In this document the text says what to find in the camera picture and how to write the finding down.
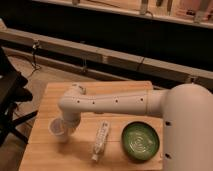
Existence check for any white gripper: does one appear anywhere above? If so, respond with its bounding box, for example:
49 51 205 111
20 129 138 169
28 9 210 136
62 115 80 134

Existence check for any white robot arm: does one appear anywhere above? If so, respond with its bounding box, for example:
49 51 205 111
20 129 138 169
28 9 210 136
58 84 213 171

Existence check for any green ceramic bowl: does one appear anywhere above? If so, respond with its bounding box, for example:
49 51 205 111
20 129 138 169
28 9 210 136
121 121 160 163

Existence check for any clear plastic bottle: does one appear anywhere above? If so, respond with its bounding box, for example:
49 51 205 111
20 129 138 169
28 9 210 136
91 121 110 162

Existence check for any black office chair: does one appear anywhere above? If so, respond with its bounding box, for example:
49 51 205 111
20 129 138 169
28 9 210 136
0 46 37 146

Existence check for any black cable on wall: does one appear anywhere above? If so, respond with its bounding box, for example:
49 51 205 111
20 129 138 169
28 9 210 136
27 40 42 79

